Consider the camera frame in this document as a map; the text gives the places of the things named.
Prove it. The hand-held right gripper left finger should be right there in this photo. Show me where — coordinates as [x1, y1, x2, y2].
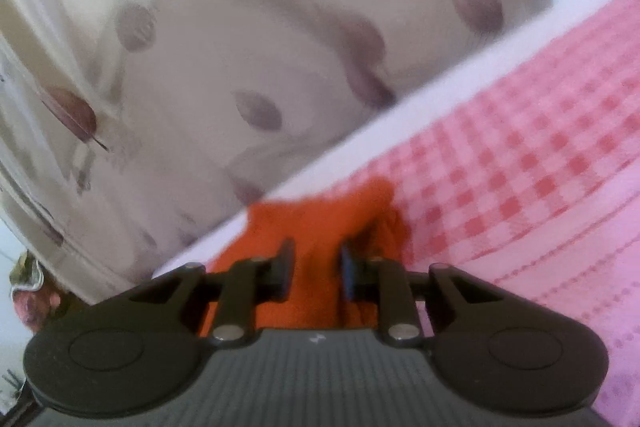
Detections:
[127, 237, 297, 348]

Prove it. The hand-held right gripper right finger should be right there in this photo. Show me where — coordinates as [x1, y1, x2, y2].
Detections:
[339, 243, 507, 349]

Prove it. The orange knit sweater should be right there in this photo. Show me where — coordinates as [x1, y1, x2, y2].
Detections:
[200, 177, 417, 339]

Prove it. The pink white checked bedsheet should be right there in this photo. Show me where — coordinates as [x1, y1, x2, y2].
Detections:
[151, 0, 640, 427]

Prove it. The beige leaf print curtain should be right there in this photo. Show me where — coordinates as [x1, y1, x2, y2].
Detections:
[0, 0, 554, 308]

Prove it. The floral cloth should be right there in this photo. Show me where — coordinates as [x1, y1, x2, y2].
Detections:
[9, 251, 65, 334]

